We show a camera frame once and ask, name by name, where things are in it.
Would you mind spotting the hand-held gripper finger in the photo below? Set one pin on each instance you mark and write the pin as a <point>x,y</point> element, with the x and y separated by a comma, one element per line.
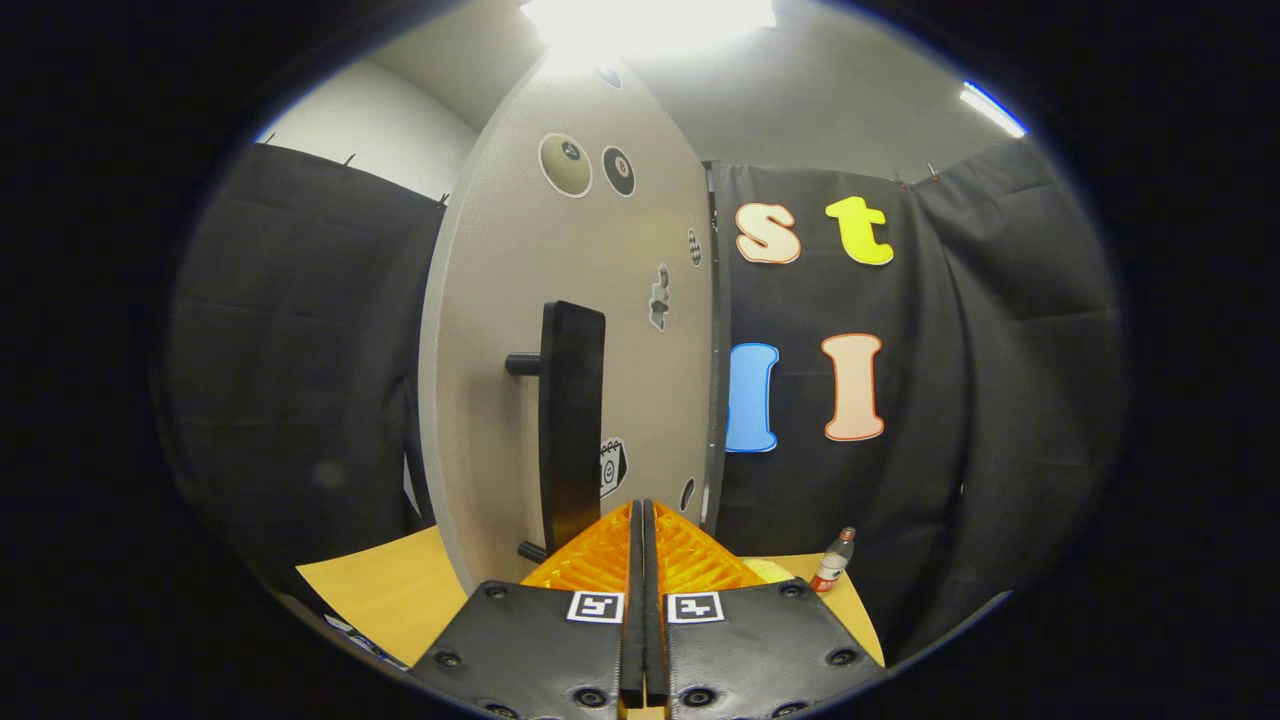
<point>632,640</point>
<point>655,640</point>

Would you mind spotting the dark grey shoe cabinet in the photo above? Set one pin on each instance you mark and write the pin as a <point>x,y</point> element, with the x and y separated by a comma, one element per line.
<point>714,350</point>

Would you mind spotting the beige shoe cabinet door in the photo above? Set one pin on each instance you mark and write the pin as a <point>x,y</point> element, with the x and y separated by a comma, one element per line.
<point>490,300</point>

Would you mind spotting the clear bottle red label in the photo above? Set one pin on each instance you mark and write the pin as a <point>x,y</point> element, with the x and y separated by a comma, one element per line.
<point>832,565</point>

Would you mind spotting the black backdrop cloth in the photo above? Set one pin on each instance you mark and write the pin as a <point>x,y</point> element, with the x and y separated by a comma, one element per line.
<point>1000,400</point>

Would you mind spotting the large ceiling light panel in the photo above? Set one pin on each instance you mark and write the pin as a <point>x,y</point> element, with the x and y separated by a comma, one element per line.
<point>650,22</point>

